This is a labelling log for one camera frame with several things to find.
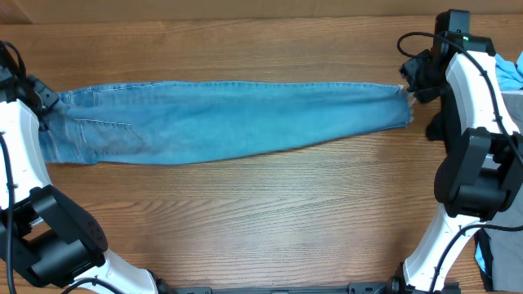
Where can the grey trousers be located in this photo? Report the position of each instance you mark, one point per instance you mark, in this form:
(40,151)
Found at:
(506,248)

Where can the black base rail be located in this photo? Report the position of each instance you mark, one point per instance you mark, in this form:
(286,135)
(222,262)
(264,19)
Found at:
(351,288)

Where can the light blue denim jeans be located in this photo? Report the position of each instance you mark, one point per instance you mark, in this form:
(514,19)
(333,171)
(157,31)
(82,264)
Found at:
(178,122)

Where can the black garment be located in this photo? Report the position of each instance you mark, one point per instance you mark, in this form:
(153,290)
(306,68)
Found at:
(445,125)

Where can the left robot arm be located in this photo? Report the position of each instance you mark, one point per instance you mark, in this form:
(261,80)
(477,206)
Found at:
(46,237)

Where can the light blue cloth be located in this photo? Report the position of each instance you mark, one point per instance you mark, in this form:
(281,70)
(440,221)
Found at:
(509,74)

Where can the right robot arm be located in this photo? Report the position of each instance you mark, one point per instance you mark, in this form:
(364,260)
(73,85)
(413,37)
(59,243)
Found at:
(482,171)

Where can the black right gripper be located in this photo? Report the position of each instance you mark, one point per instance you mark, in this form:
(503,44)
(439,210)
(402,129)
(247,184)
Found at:
(419,76)

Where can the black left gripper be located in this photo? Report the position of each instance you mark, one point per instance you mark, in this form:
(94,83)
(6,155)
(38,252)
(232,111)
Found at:
(49,95)

